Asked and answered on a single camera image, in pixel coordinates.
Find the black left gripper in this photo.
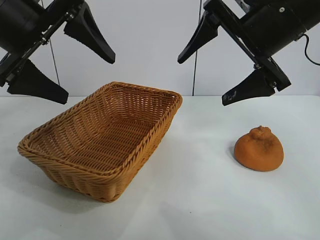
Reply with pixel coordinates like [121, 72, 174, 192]
[0, 0, 117, 105]

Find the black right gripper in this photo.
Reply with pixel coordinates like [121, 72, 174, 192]
[177, 0, 320, 107]

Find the brown woven wicker basket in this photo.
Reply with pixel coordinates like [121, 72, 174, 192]
[17, 81, 183, 203]

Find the wrinkled orange fruit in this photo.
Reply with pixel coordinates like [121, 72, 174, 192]
[233, 125, 285, 172]

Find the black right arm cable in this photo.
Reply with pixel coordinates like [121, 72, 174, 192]
[298, 33, 320, 66]

